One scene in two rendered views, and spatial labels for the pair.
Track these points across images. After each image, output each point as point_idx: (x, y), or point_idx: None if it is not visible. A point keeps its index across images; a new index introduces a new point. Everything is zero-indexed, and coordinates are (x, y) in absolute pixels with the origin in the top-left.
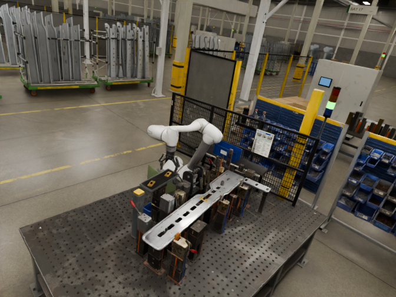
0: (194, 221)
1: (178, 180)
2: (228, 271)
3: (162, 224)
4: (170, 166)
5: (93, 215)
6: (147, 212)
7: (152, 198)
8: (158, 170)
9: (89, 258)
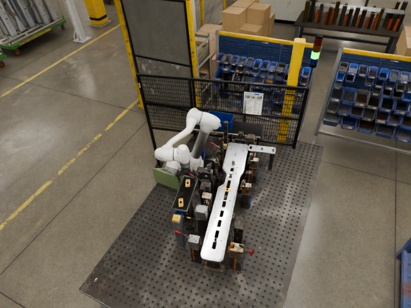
0: None
1: None
2: (271, 241)
3: (208, 234)
4: (174, 162)
5: (133, 243)
6: None
7: None
8: (166, 170)
9: (159, 285)
